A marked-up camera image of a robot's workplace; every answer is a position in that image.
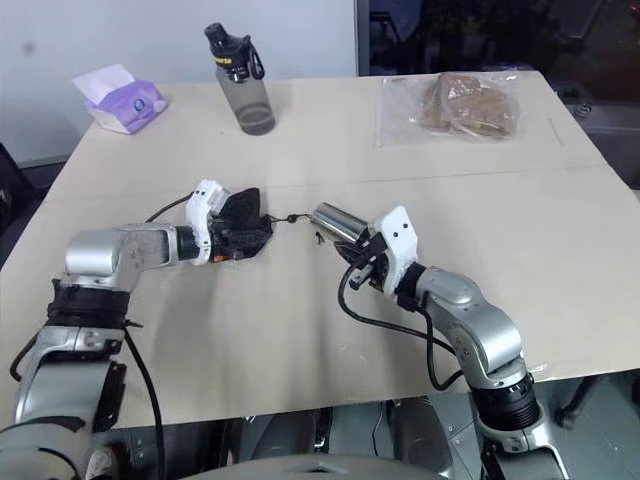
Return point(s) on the dark rounded shape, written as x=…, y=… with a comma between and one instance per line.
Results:
x=420, y=430

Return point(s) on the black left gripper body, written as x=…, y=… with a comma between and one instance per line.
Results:
x=224, y=242

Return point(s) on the grey water bottle black cap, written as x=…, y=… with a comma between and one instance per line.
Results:
x=247, y=95

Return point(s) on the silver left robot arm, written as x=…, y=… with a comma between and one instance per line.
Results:
x=95, y=255

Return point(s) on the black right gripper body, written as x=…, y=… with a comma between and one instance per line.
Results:
x=372, y=272

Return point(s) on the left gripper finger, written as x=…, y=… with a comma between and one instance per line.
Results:
x=255, y=228
x=251, y=248

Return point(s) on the purple tissue pack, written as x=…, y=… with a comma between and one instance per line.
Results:
x=127, y=102

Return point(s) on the clear bag with brown contents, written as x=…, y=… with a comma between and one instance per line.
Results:
x=465, y=102

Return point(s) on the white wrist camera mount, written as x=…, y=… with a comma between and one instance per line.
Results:
x=200, y=210
x=397, y=235

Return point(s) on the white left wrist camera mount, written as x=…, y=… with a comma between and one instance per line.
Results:
x=200, y=210

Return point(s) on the metal cup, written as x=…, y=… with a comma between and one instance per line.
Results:
x=337, y=220

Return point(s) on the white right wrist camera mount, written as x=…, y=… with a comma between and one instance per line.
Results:
x=397, y=235

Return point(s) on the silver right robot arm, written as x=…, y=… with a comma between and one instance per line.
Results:
x=480, y=320

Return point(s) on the black table leg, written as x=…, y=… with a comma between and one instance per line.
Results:
x=580, y=400

